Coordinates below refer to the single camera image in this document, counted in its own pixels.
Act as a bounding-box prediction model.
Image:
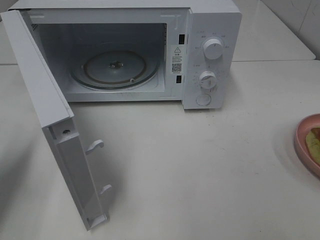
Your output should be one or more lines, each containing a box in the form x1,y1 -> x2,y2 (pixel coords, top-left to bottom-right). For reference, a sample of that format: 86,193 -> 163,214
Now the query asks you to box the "white microwave oven body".
6,0 -> 242,109

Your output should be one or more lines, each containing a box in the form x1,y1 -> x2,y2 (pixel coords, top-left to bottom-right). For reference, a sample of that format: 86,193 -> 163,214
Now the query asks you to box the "lower white timer knob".
199,71 -> 218,90

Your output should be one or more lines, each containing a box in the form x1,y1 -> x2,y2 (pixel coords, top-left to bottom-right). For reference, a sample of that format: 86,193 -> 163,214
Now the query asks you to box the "upper white power knob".
202,37 -> 224,60

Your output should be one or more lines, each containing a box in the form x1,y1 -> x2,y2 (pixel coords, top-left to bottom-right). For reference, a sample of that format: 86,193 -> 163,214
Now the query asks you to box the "pink round plate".
294,113 -> 320,179

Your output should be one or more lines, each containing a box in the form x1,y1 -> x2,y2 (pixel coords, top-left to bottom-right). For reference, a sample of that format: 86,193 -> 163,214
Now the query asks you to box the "glass microwave turntable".
70,49 -> 160,90

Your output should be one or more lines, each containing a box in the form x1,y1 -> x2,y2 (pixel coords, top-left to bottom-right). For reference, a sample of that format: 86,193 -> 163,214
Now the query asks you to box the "white bread sandwich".
305,126 -> 320,165

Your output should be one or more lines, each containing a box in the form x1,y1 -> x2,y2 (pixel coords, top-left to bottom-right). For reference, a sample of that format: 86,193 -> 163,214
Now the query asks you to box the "round white door button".
196,94 -> 211,106

